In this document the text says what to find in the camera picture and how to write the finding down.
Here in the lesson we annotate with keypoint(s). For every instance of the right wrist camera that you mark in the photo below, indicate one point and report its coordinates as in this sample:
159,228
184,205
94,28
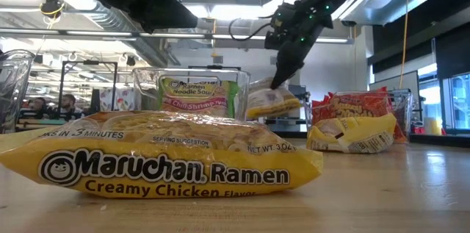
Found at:
272,40

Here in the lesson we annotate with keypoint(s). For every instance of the long ceiling light strip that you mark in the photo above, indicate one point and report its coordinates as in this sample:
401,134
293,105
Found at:
92,33

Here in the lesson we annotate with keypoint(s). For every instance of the black machine on stand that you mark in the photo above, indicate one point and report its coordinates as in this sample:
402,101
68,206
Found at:
304,97

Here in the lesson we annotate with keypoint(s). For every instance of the white patterned cloth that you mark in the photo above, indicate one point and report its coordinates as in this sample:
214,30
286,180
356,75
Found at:
121,99

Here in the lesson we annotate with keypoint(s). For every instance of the grey partition panel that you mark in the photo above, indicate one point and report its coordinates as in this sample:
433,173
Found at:
394,82

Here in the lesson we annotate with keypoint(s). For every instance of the bright glass window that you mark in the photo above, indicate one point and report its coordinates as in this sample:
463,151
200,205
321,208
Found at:
459,100

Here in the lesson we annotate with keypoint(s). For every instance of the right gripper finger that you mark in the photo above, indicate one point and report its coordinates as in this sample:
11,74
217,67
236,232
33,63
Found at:
290,64

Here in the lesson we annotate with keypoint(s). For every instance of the yellow container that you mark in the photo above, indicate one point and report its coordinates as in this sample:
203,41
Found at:
435,127

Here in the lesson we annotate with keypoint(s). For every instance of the black metal table frame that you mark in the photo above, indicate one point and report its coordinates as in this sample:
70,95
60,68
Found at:
440,141

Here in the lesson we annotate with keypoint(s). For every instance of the small red object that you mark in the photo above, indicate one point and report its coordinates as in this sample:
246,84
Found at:
418,130

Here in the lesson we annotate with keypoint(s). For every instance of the person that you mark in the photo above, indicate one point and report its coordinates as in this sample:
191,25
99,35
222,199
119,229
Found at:
69,105
36,106

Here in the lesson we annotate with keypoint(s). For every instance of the clear plastic bin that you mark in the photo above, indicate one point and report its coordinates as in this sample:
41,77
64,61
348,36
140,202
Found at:
147,86
14,89
404,108

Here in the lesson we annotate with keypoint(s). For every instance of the yellow Maruchan chicken ramen packet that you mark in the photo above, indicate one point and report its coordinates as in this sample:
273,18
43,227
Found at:
270,102
165,167
352,133

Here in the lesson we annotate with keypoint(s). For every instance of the red Saucy Noods packet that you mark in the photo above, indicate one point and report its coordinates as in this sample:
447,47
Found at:
315,106
325,102
360,106

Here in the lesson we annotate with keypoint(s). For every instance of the Maruchan chili shrimp ramen packet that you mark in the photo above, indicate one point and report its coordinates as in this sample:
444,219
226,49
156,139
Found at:
194,97

